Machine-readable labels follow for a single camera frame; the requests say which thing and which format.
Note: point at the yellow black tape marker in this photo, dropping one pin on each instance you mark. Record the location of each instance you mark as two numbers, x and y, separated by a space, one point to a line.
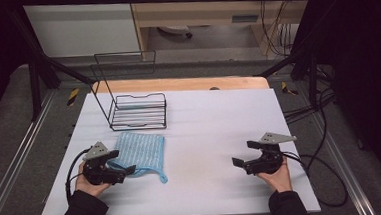
73 97
287 89

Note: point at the black metal stand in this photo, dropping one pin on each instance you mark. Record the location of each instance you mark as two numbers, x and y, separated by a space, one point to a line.
35 87
309 66

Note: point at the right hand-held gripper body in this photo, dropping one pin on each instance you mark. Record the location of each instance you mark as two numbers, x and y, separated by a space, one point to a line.
270 159

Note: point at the white chair base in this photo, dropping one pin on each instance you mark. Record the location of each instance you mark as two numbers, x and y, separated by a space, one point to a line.
173 30

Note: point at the aluminium floor rail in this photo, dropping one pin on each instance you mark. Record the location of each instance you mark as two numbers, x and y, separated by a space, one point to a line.
17 151
347 171

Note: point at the person's left hand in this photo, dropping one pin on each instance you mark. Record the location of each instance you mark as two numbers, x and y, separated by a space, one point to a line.
84 185

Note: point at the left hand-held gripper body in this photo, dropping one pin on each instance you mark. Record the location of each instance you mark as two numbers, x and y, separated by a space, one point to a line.
95 166

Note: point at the person's right hand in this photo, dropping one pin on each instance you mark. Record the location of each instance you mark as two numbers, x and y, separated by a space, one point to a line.
279 180

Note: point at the white cabinet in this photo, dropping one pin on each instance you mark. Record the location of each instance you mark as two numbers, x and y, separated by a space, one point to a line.
80 29

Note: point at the light wooden desk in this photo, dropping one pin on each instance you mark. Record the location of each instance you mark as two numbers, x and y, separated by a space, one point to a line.
206 14

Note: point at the blue striped cloth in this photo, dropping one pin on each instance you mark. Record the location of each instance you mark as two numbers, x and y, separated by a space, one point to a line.
142 150

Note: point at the wooden table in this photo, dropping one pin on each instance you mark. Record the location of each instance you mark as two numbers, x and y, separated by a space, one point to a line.
177 84

